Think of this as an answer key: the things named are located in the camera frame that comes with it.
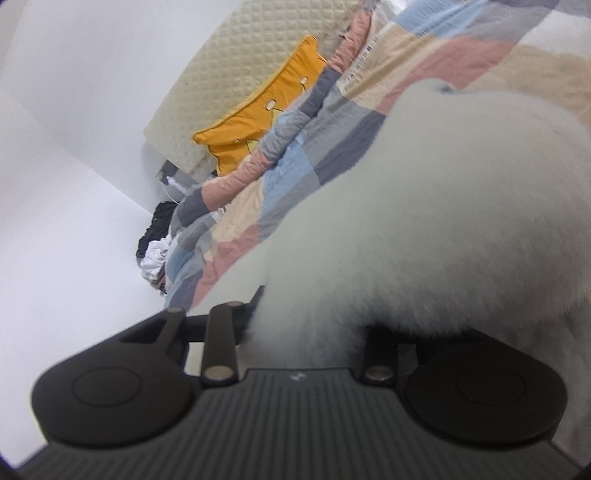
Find cream quilted headboard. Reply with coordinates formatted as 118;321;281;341
143;0;365;176

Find patchwork quilt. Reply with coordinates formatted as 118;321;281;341
164;0;591;310

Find white cable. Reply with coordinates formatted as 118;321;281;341
157;171;185;199

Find black clothes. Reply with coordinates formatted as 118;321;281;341
136;202;178;259

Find yellow pillow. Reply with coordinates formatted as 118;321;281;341
193;36;328;177

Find white clothes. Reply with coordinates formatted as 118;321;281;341
140;235;174;280

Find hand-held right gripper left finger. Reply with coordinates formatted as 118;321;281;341
119;286;266;386

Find cream fluffy striped sweater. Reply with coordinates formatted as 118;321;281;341
247;85;591;457

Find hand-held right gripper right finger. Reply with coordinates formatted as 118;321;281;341
362;330;481;384

